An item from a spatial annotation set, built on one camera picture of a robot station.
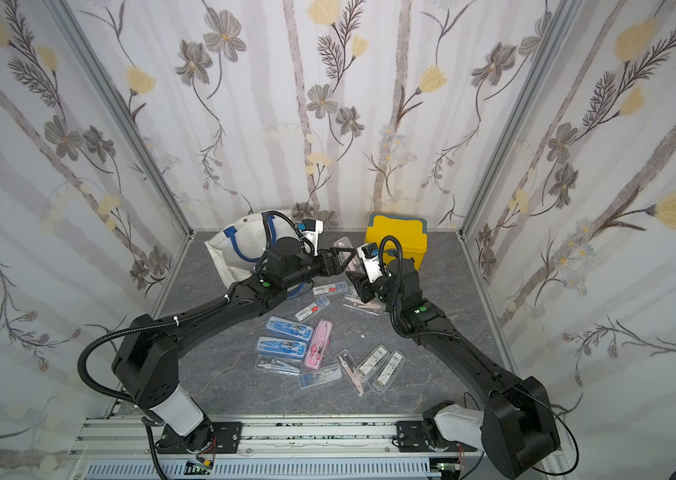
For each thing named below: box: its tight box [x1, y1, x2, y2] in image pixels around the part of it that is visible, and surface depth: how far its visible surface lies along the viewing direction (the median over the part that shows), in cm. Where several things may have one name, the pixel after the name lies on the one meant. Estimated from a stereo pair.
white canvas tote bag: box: [204, 210, 304, 288], surface depth 95 cm
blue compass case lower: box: [256, 336, 307, 359], surface depth 90 cm
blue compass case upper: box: [266, 316, 313, 341], surface depth 95 cm
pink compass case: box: [304, 320, 334, 369], surface depth 92 cm
